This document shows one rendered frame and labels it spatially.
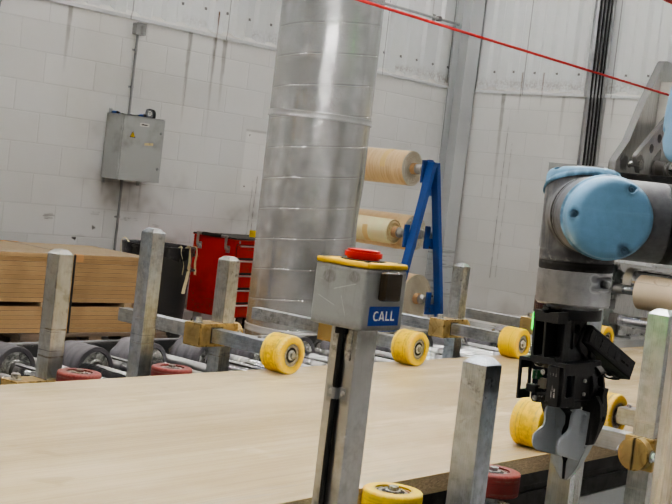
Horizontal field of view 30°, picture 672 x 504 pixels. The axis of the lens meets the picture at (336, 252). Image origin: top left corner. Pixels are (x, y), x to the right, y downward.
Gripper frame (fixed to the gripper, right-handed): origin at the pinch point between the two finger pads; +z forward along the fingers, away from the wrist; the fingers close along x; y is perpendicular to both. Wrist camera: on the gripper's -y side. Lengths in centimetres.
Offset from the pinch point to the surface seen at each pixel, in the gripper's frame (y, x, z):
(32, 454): 44, -53, 5
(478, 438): 11.8, -4.9, -3.7
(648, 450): -35.1, -11.4, 3.4
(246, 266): -496, -684, 38
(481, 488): 9.9, -5.4, 2.7
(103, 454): 35, -50, 6
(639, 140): -266, -174, -57
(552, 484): -12.2, -11.3, 6.0
